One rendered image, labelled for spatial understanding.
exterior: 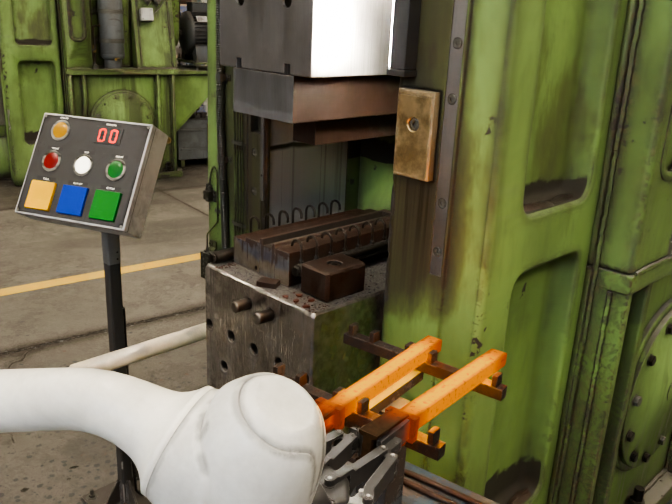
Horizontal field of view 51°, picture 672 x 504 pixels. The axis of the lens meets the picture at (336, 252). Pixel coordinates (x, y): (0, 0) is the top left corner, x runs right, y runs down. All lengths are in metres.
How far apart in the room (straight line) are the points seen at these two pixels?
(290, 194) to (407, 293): 0.50
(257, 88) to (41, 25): 4.87
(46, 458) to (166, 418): 2.12
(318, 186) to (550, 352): 0.73
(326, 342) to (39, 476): 1.40
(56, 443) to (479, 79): 2.01
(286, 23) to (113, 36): 4.88
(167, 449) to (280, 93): 1.02
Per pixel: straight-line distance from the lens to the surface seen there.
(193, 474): 0.57
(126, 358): 1.91
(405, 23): 1.38
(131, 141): 1.87
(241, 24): 1.57
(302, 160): 1.85
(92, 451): 2.70
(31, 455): 2.73
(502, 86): 1.30
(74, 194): 1.91
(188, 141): 6.97
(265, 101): 1.52
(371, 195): 1.99
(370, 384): 1.11
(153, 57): 6.47
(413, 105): 1.39
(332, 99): 1.53
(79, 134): 1.97
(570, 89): 1.61
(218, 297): 1.67
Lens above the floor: 1.49
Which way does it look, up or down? 19 degrees down
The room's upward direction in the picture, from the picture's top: 3 degrees clockwise
